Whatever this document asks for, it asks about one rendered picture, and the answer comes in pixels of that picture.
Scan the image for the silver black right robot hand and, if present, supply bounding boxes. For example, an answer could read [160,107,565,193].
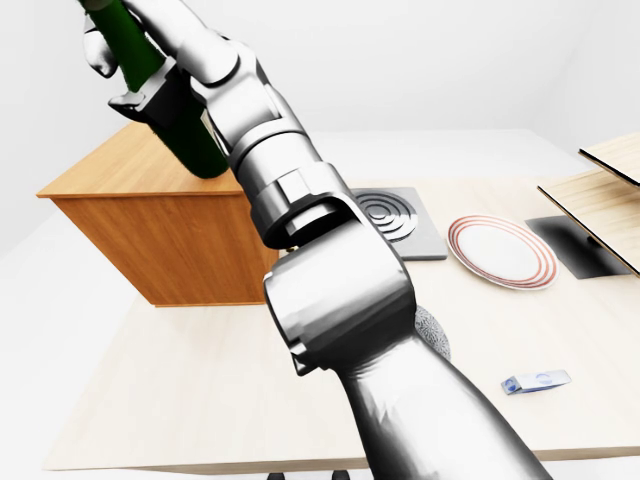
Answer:
[82,0,242,131]

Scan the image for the green wine bottle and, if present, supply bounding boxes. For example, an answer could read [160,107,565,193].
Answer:
[77,0,231,180]

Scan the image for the wooden cabinet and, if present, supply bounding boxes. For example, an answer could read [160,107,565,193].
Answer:
[36,121,280,308]

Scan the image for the flat dark stove plate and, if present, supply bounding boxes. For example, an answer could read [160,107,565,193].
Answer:
[349,187,449,262]

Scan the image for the white plate with red rings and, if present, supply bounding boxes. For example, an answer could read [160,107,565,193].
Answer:
[446,214,559,292]

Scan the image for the patterned grey bowl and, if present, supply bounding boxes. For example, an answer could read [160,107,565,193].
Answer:
[414,305,452,363]

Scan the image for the pale wooden shelf board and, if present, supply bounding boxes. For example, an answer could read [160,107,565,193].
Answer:
[578,131,640,189]
[537,168,640,279]

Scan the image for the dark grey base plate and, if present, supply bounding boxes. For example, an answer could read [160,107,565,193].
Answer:
[524,215,633,281]

